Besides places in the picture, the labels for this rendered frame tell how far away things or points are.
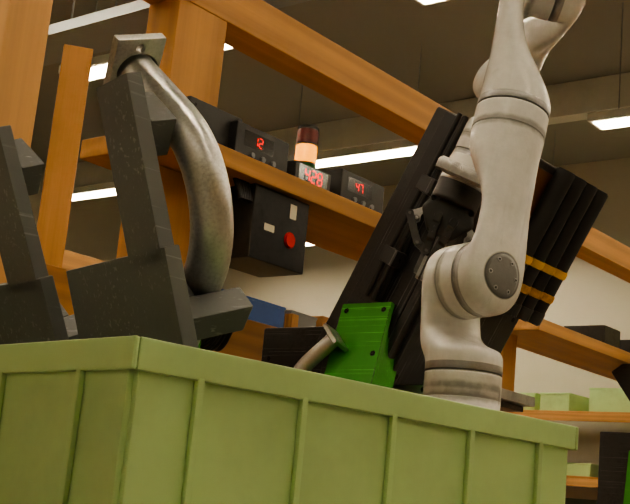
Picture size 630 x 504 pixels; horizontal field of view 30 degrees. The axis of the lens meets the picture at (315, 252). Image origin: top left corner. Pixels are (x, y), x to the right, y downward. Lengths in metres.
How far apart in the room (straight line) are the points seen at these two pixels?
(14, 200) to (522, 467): 0.42
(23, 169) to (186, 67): 1.49
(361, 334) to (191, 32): 0.70
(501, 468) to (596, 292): 11.12
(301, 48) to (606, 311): 9.40
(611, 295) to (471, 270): 10.53
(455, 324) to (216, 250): 0.68
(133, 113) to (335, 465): 0.26
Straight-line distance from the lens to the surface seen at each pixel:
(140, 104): 0.79
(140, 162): 0.79
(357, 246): 2.80
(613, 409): 11.09
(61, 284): 2.24
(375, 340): 2.19
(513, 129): 1.46
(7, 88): 2.10
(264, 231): 2.35
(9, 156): 0.92
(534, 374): 12.12
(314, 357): 2.21
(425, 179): 2.20
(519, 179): 1.45
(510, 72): 1.50
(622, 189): 12.13
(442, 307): 1.43
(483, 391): 1.39
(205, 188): 0.80
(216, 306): 0.81
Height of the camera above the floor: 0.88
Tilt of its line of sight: 12 degrees up
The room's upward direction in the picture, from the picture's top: 5 degrees clockwise
